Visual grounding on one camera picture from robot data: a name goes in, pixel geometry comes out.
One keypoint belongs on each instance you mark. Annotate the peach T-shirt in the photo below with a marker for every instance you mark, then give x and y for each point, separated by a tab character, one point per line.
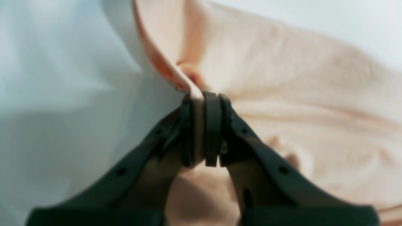
329	109

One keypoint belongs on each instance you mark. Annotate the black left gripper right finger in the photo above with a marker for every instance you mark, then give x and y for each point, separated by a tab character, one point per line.
270	191

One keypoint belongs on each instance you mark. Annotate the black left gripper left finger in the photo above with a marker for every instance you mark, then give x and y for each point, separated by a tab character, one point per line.
134	192

